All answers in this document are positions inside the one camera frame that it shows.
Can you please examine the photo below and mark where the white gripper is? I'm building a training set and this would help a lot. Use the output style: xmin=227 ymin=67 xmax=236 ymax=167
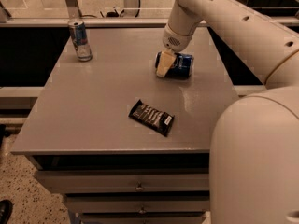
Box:
xmin=156 ymin=24 xmax=193 ymax=77

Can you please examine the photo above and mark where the blue Pepsi can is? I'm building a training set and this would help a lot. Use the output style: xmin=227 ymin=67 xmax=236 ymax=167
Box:
xmin=155 ymin=52 xmax=193 ymax=79

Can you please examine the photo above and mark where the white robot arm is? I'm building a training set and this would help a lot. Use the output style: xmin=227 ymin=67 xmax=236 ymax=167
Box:
xmin=157 ymin=0 xmax=299 ymax=224

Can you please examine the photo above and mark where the silver blue Red Bull can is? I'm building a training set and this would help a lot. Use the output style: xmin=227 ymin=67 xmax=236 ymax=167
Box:
xmin=68 ymin=19 xmax=93 ymax=62

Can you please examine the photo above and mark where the black snack bar wrapper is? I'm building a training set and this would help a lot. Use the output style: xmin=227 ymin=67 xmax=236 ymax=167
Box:
xmin=128 ymin=100 xmax=175 ymax=137

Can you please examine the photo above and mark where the metal window railing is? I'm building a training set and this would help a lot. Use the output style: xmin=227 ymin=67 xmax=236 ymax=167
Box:
xmin=0 ymin=0 xmax=299 ymax=29

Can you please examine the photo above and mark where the grey drawer cabinet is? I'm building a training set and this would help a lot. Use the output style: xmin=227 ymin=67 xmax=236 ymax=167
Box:
xmin=12 ymin=28 xmax=237 ymax=224

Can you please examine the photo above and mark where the black shoe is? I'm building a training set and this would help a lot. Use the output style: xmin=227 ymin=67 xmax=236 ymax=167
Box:
xmin=0 ymin=200 xmax=13 ymax=224

